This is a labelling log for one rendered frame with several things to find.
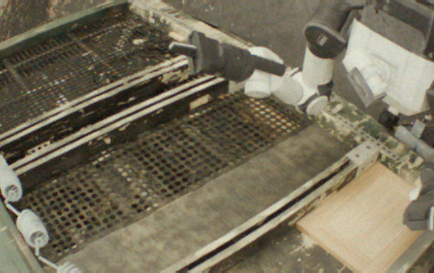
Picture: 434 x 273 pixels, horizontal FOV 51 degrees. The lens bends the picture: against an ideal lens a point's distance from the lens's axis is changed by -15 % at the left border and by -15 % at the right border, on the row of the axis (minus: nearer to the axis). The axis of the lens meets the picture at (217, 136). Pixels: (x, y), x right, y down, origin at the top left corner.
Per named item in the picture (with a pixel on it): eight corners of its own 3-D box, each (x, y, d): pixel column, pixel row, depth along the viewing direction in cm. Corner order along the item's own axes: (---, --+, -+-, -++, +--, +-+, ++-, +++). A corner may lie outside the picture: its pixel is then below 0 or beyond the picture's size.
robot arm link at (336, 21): (316, 26, 142) (322, -7, 130) (344, 38, 139) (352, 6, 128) (301, 50, 136) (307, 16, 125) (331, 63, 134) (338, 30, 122)
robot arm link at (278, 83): (242, 47, 132) (266, 63, 143) (240, 81, 131) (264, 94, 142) (264, 45, 129) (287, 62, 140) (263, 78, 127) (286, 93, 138)
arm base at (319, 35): (320, 17, 141) (322, -11, 131) (360, 33, 136) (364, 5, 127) (301, 48, 134) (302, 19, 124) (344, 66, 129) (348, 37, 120)
